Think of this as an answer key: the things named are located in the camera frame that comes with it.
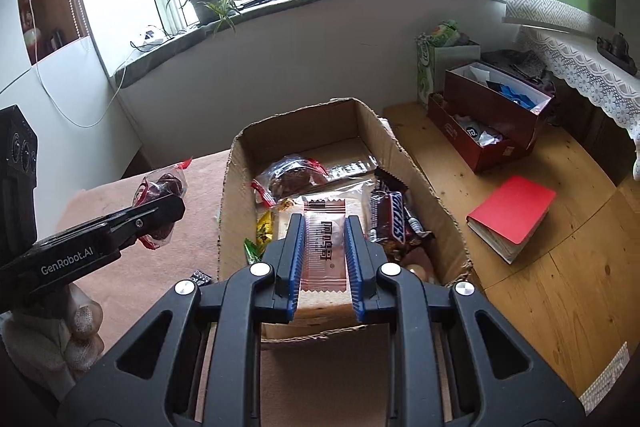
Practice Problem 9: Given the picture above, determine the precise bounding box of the black small snack packet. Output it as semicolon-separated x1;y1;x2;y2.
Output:
190;270;213;286

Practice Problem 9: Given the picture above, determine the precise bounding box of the Snickers chocolate bar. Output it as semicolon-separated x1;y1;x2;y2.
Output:
368;167;435;260

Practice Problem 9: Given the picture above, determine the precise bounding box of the white cabinet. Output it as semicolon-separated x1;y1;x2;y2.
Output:
0;33;144;228

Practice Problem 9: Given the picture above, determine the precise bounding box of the packaged sliced toast bread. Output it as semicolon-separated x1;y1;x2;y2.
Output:
273;185;370;324

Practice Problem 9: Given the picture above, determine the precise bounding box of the red notebook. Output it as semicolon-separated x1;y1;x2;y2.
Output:
466;176;556;265

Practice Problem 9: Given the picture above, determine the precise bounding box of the dark red lower box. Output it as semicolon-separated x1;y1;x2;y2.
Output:
427;92;536;173

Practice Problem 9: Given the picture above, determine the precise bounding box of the brown pastry red wrapper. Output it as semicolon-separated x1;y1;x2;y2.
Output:
132;159;192;251

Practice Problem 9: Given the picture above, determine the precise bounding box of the pink white small sachet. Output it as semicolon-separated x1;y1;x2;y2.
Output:
300;199;347;293

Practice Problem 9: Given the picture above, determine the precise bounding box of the white lace cloth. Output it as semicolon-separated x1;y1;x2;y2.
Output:
518;25;639;181

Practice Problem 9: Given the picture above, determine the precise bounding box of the white cable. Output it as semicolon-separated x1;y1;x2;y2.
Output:
19;0;129;129

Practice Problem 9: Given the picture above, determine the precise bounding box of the cardboard box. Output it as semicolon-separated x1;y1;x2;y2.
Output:
219;98;473;345

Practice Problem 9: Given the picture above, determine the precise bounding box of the yellow snack packet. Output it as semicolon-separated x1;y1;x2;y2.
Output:
256;210;273;255

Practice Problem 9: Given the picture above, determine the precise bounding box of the round jelly cup snack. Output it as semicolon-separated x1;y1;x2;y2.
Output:
400;248;440;285

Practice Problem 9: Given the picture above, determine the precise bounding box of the green candy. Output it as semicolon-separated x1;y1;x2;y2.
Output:
243;239;265;265

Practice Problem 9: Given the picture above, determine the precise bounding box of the left white gloved hand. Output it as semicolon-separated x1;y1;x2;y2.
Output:
1;284;104;401

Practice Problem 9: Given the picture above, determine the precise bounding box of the dark red open box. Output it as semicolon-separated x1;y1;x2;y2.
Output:
444;62;553;148

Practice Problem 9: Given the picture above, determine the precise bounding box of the green gift bag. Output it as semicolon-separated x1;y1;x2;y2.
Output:
416;20;480;107

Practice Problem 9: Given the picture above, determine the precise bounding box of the black ship model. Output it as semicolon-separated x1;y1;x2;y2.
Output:
597;32;638;76

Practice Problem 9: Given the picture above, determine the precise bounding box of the brown pastry clear wrapper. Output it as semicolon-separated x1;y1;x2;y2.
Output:
250;154;329;208

